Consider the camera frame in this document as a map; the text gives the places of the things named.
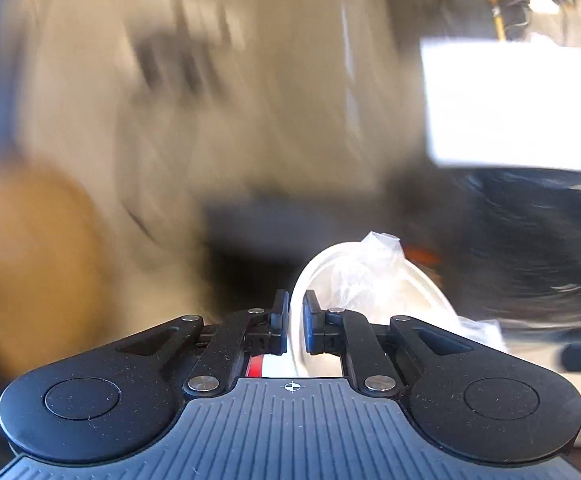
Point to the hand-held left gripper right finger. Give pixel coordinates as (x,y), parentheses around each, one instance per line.
(312,325)

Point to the white plastic bag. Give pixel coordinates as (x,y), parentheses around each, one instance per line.
(480,335)

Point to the clear plastic wrap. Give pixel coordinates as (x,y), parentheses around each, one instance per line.
(370,265)

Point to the brass pipe fitting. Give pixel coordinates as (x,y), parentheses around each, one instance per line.
(495,10)

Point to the brown cardboard piece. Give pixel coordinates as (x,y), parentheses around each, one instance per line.
(30,260)

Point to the black trash bag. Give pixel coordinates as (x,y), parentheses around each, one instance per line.
(530,240)

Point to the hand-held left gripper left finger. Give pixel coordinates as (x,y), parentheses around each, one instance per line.
(280,325)

